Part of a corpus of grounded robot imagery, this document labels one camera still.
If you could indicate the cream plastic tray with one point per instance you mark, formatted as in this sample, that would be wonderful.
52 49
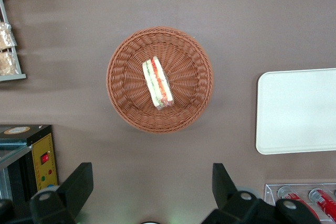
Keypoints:
296 111

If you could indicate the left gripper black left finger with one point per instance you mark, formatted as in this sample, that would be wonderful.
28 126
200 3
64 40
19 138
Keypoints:
74 187

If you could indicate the red cola bottle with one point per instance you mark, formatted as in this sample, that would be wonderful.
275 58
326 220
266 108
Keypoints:
325 201
299 200

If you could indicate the round brown wicker basket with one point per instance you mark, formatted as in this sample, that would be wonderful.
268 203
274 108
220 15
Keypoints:
131 98

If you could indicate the clear bag of rice crackers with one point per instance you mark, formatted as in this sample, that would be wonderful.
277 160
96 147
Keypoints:
8 63
6 36

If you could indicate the clear acrylic bottle rack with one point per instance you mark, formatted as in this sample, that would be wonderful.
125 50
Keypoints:
270 195

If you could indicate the striped sandwich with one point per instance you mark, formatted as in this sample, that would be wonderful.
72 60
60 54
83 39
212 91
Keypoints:
157 82

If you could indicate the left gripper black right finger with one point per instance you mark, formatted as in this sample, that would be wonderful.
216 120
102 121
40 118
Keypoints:
228 195

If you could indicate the black food warmer yellow panel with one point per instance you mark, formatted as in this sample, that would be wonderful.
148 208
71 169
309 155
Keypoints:
44 145

